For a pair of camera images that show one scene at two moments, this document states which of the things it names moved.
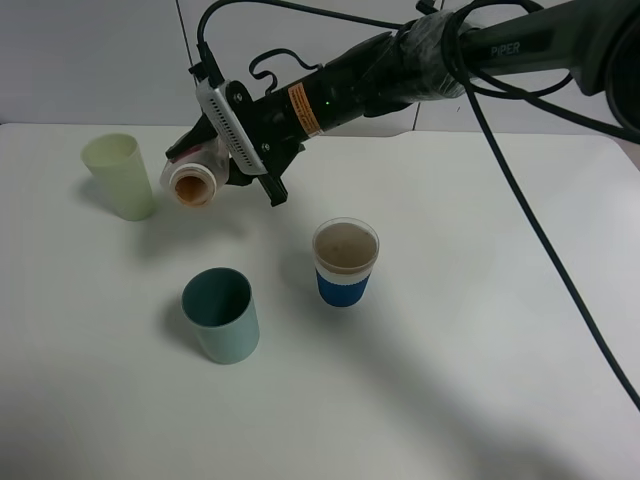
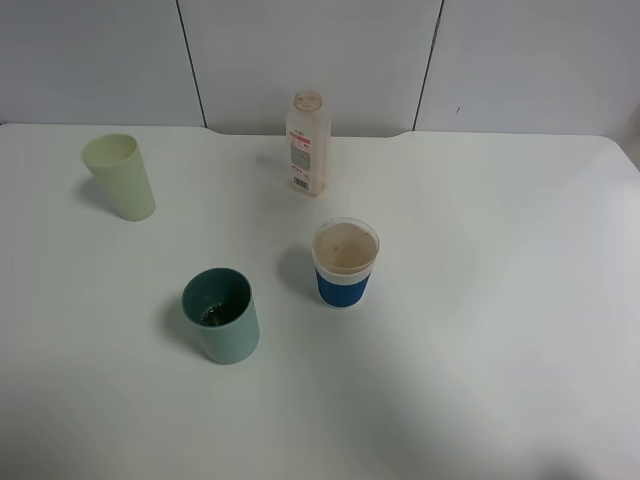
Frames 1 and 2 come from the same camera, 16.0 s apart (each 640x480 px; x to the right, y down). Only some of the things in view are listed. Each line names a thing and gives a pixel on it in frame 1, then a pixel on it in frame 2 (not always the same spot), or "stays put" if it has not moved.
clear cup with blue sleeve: [344, 251] stays put
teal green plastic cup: [220, 306] stays put
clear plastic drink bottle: [195, 177] -> [308, 132]
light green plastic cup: [116, 163] stays put
